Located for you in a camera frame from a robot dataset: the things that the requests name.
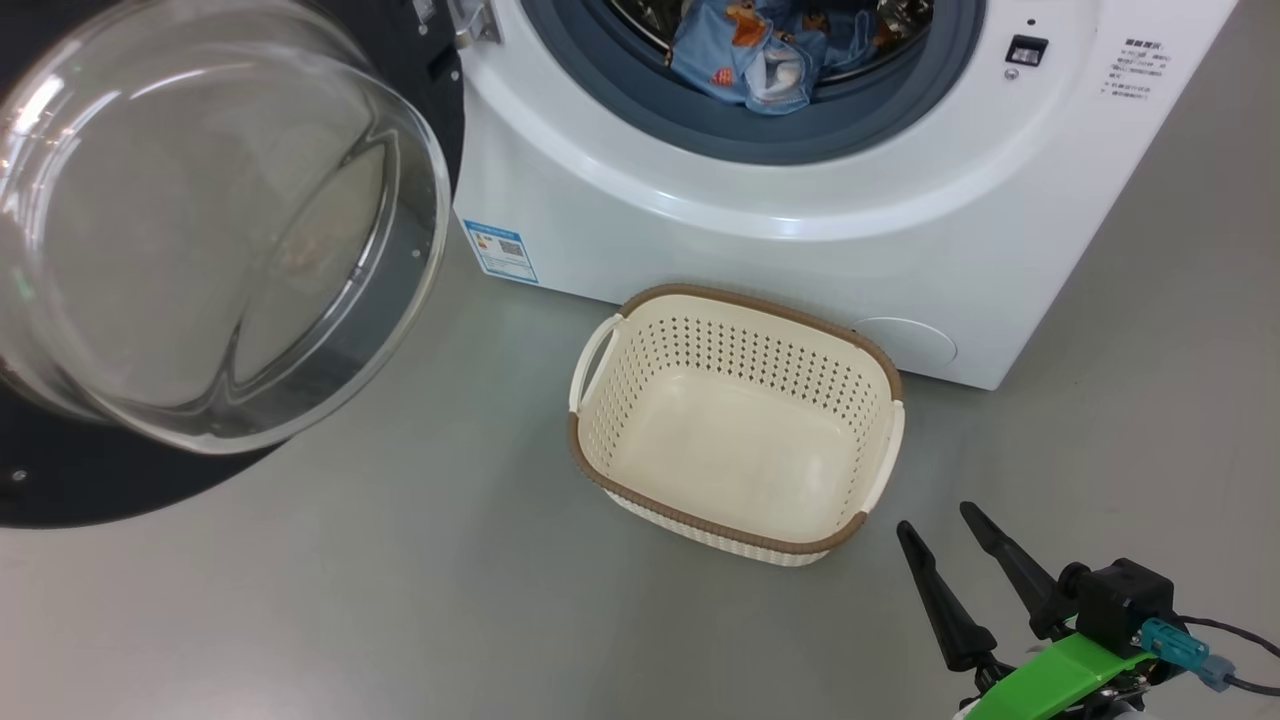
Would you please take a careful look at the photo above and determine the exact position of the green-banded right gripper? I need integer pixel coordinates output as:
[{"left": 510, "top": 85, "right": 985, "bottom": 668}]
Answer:
[{"left": 895, "top": 501, "right": 1181, "bottom": 720}]

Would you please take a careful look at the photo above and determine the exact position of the blue bear-print garment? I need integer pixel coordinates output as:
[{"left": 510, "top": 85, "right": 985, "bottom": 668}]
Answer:
[
  {"left": 800, "top": 0, "right": 906, "bottom": 61},
  {"left": 668, "top": 0, "right": 816, "bottom": 114}
]

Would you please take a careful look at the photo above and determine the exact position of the black round glass washer door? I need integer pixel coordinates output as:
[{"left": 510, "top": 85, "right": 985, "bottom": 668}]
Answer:
[{"left": 0, "top": 0, "right": 466, "bottom": 529}]

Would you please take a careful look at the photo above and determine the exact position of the cream perforated laundry basket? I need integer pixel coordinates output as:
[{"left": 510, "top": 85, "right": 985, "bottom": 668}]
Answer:
[{"left": 568, "top": 283, "right": 906, "bottom": 568}]

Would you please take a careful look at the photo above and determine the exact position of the white front-load washing machine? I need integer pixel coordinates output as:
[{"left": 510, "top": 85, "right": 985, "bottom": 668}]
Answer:
[{"left": 452, "top": 0, "right": 1241, "bottom": 391}]

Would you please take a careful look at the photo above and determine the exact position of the black door lock slot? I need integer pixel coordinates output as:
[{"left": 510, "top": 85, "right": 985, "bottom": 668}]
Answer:
[{"left": 1005, "top": 35, "right": 1049, "bottom": 81}]

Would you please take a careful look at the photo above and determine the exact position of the grey rubber door seal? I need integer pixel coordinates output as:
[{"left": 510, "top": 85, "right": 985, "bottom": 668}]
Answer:
[{"left": 520, "top": 0, "right": 988, "bottom": 166}]

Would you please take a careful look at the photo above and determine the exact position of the silver door hinge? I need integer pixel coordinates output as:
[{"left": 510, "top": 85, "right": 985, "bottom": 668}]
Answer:
[{"left": 450, "top": 0, "right": 501, "bottom": 46}]

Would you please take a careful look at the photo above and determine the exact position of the white warning text sticker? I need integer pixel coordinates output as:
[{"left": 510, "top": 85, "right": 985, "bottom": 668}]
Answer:
[{"left": 1100, "top": 35, "right": 1173, "bottom": 106}]

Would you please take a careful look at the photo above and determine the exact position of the blue energy label sticker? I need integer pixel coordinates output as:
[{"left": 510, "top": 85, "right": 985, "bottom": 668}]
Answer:
[{"left": 463, "top": 220, "right": 539, "bottom": 285}]

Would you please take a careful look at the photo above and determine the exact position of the steel perforated washer drum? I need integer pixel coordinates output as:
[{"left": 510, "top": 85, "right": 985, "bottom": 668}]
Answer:
[{"left": 610, "top": 0, "right": 936, "bottom": 86}]

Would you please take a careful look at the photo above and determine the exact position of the teal cable connector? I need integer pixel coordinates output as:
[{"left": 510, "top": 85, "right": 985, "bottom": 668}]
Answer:
[{"left": 1140, "top": 617, "right": 1236, "bottom": 693}]

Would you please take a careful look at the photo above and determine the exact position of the thin black right gripper cable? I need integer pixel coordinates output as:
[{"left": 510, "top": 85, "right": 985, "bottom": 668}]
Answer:
[{"left": 1178, "top": 617, "right": 1280, "bottom": 698}]

